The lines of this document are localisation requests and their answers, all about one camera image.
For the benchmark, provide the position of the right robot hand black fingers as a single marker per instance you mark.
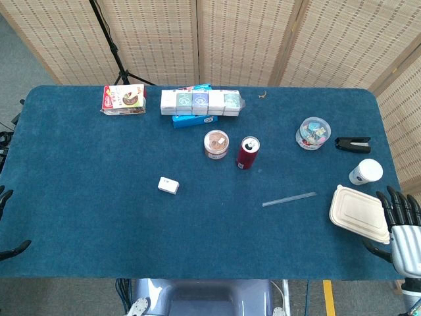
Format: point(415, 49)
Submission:
point(406, 247)

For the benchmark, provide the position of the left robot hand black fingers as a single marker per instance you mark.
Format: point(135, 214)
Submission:
point(5, 199)

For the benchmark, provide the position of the clear plastic strip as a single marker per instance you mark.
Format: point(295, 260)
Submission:
point(289, 199)

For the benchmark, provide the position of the dark red soda can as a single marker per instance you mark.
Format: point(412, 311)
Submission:
point(246, 158)

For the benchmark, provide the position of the beige lidded lunch box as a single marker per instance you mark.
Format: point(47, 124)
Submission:
point(356, 212)

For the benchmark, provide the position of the black equipment beside table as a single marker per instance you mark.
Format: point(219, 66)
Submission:
point(5, 138)

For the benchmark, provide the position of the white paper cup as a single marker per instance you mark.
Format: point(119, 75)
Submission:
point(366, 172)

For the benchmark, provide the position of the yellow floor tape strip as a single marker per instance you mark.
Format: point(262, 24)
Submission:
point(329, 298)

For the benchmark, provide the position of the blue table cloth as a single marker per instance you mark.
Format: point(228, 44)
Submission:
point(98, 214)

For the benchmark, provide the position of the black stapler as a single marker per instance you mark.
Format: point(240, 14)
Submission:
point(353, 145)

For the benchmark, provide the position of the clear tub of binder clips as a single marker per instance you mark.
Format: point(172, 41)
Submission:
point(312, 133)

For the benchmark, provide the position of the red and white snack box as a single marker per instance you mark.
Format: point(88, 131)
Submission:
point(123, 98)

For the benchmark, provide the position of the small white cardboard box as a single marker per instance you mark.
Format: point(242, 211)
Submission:
point(168, 185)

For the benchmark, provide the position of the black tripod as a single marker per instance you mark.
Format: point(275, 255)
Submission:
point(113, 49)

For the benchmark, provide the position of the blue cardboard box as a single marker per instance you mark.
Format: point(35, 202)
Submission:
point(194, 121)

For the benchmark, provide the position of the blue-grey robot torso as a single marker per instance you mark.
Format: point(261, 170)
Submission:
point(204, 296)

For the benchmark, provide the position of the clear jar of rubber bands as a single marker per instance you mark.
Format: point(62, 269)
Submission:
point(216, 145)

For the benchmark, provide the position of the wrapped bundle of tissue packs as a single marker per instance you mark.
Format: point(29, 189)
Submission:
point(200, 102)

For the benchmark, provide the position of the bamboo folding screen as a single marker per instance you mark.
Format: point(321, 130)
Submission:
point(246, 39)

